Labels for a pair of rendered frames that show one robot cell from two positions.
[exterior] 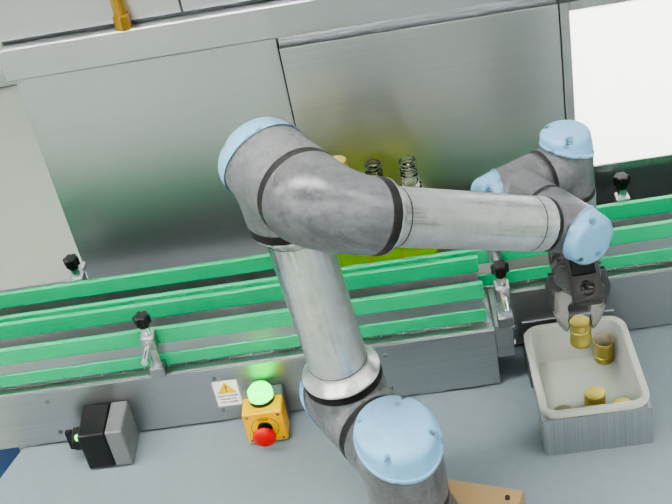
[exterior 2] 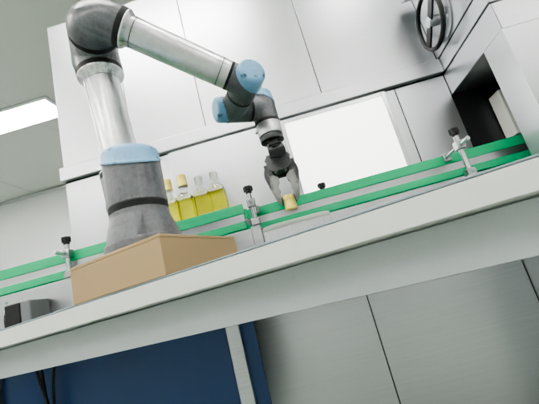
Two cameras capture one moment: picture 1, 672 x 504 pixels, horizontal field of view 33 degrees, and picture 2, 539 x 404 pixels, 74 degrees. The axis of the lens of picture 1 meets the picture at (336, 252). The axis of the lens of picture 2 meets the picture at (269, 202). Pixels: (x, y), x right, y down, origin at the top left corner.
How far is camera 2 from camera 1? 152 cm
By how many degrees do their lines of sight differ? 49
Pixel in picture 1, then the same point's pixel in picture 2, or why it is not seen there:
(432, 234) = (148, 29)
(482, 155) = (258, 193)
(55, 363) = (19, 279)
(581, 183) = (267, 107)
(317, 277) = (103, 90)
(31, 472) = not seen: outside the picture
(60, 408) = not seen: hidden behind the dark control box
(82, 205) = (82, 243)
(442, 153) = (240, 194)
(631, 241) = (326, 195)
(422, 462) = (133, 149)
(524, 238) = (209, 57)
